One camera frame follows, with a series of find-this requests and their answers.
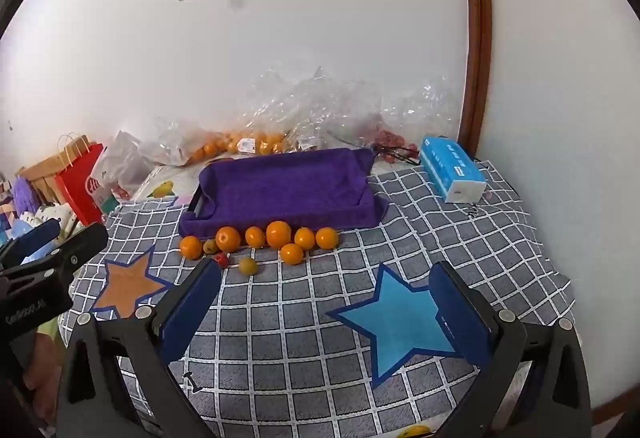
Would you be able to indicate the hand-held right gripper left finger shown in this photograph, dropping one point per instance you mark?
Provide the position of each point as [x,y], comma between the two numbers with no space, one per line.
[192,313]

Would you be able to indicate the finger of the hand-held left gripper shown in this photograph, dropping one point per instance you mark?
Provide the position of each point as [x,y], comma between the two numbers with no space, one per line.
[32,240]
[82,245]

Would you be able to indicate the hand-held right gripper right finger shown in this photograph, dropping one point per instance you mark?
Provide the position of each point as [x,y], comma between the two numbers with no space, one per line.
[460,318]

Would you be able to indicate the small red fruit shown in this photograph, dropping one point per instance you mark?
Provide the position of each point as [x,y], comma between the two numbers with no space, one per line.
[222,260]

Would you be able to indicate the small green fruit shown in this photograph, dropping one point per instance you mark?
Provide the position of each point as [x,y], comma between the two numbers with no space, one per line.
[210,246]

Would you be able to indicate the small yellow fruit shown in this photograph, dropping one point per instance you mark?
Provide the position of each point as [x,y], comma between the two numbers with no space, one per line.
[248,266]

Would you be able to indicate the black tray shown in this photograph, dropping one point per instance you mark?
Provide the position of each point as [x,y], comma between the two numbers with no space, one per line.
[196,205]

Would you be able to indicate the large orange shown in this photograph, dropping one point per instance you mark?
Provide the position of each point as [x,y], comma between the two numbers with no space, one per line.
[278,234]

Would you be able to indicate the oval orange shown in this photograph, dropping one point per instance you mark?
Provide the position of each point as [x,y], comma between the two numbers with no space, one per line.
[304,238]

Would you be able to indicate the purple towel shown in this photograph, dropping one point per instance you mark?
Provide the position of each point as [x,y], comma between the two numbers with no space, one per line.
[290,188]

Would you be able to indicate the person's left hand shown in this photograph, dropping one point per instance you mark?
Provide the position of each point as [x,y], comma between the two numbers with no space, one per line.
[40,368]

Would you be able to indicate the purple plush item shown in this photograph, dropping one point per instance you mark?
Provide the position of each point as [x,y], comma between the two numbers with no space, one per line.
[24,195]

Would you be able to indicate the red paper bag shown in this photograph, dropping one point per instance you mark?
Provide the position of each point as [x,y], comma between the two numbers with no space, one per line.
[75,188]

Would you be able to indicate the brown paper bag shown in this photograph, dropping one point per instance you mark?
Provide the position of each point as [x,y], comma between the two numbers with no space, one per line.
[45,171]

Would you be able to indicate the white plastic bag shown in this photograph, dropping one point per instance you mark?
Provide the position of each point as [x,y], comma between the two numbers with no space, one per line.
[120,163]

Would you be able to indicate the fruit print cardboard box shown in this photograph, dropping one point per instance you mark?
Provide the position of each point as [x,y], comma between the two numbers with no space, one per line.
[165,188]

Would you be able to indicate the checked blanket with stars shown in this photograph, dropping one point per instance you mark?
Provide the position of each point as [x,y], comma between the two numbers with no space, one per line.
[300,318]

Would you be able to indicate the crumpled clear plastic bag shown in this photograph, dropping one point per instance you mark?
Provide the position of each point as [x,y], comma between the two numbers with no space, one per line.
[165,138]

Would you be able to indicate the blue tissue pack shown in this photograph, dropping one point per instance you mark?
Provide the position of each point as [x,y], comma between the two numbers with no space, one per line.
[450,168]

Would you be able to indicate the black eyeglasses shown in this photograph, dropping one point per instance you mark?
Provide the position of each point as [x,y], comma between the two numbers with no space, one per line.
[395,152]

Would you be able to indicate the clear bag of red fruit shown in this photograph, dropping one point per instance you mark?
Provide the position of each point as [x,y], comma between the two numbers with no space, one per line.
[415,108]

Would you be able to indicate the large clear plastic bag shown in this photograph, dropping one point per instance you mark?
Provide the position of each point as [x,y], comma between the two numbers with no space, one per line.
[310,103]

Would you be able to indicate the brown wooden door frame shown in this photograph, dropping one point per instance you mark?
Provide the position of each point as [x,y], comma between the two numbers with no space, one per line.
[475,18]

